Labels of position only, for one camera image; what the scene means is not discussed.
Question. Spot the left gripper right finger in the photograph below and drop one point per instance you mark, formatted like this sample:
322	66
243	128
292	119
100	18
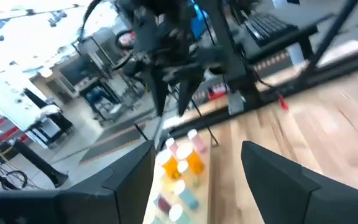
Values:
278	193

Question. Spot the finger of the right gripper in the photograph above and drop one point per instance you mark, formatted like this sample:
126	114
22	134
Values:
187	90
158	90

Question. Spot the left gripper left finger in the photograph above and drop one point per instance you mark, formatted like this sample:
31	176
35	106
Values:
120	193

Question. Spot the small yellow-green pill bottle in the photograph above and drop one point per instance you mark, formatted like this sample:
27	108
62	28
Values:
162	180

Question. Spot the small pink pill bottle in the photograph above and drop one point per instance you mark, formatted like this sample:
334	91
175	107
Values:
196	140
171	144

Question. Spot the large orange pill bottle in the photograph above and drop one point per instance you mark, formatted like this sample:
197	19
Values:
193	158
168	165

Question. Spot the small teal pill bottle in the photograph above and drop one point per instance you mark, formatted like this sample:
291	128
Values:
179	216

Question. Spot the small blue pill bottle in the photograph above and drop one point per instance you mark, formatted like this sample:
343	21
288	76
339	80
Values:
186	196

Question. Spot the yellow-green bottle with white pills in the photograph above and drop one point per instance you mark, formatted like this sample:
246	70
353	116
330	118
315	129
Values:
183	167

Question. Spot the wooden shelf board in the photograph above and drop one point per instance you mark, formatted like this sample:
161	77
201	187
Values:
202	199

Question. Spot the blue-screen tablet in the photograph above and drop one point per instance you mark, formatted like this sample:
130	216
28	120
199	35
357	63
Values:
200	21

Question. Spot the orange-striped dark floor mat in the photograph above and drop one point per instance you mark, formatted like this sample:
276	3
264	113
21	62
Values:
110	146

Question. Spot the black floor stand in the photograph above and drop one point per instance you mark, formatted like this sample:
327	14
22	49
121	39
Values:
39	161

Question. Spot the red clip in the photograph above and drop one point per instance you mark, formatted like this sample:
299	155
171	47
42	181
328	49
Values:
283	103

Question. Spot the backlit black keyboard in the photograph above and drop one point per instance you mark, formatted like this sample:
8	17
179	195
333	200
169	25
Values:
266	26

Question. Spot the red tool cabinet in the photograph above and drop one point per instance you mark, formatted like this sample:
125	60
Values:
5	130

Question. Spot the black metal shelf frame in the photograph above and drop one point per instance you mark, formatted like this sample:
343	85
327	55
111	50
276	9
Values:
209	130

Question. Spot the black table frame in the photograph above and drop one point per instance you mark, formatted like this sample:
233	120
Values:
337	71

